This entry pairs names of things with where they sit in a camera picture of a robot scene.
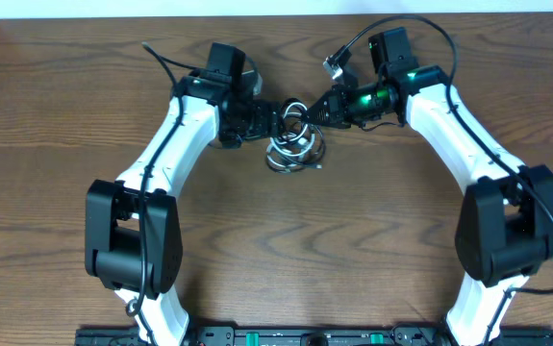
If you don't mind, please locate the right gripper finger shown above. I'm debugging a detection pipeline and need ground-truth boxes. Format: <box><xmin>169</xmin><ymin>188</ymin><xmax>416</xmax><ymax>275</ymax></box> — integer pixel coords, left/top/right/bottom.
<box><xmin>302</xmin><ymin>117</ymin><xmax>351</xmax><ymax>129</ymax></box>
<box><xmin>301</xmin><ymin>93</ymin><xmax>329</xmax><ymax>120</ymax></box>

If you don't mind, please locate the black usb cable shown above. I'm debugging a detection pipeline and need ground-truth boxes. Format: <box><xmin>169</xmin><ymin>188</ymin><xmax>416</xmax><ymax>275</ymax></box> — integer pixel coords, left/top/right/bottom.
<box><xmin>264</xmin><ymin>98</ymin><xmax>328</xmax><ymax>174</ymax></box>

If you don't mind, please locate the white usb cable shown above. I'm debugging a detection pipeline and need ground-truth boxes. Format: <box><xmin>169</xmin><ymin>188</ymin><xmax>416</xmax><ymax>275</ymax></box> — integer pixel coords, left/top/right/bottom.
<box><xmin>266</xmin><ymin>108</ymin><xmax>316</xmax><ymax>167</ymax></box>

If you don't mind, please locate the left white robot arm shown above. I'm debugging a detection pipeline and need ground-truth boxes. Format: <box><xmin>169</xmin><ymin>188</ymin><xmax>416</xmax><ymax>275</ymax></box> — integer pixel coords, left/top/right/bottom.
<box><xmin>85</xmin><ymin>43</ymin><xmax>282</xmax><ymax>345</ymax></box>

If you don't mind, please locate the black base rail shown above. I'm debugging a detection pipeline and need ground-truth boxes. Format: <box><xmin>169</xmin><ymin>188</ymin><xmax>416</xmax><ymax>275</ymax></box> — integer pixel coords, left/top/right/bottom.
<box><xmin>72</xmin><ymin>323</ymin><xmax>553</xmax><ymax>346</ymax></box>

